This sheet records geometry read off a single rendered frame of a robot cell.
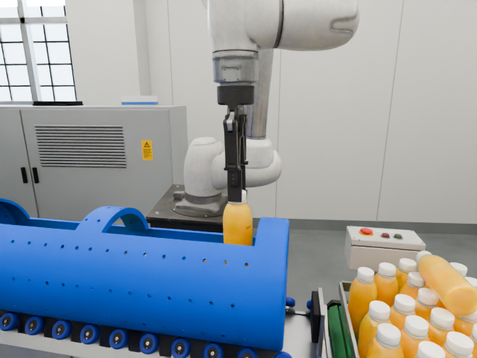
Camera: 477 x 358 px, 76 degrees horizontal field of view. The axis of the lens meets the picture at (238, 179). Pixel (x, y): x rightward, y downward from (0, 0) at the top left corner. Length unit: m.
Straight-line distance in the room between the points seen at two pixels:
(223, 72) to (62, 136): 2.04
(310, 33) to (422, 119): 3.19
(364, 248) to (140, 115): 1.72
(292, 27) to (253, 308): 0.52
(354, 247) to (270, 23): 0.66
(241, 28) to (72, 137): 2.03
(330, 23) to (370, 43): 2.93
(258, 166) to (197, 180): 0.24
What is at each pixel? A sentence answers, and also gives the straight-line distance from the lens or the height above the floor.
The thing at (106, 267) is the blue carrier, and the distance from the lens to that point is 0.71.
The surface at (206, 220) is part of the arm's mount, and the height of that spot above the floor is 1.06.
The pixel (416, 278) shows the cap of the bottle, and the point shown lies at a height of 1.08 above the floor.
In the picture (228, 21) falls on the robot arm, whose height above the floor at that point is 1.63.
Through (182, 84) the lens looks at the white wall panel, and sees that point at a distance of 3.47.
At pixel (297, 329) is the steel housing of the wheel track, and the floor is 0.93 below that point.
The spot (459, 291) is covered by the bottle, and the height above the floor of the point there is 1.13.
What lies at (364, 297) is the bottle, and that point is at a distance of 0.86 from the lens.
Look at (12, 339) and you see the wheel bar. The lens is 1.02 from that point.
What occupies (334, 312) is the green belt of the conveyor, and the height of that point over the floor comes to 0.90.
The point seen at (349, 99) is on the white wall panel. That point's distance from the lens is 3.48.
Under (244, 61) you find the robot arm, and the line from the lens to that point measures 0.60.
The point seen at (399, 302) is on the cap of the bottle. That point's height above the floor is 1.08.
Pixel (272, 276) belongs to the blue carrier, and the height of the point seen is 1.17.
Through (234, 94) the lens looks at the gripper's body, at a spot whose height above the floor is 1.50.
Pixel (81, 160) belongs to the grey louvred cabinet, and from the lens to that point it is 2.49.
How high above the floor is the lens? 1.49
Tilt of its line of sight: 15 degrees down
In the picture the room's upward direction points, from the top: straight up
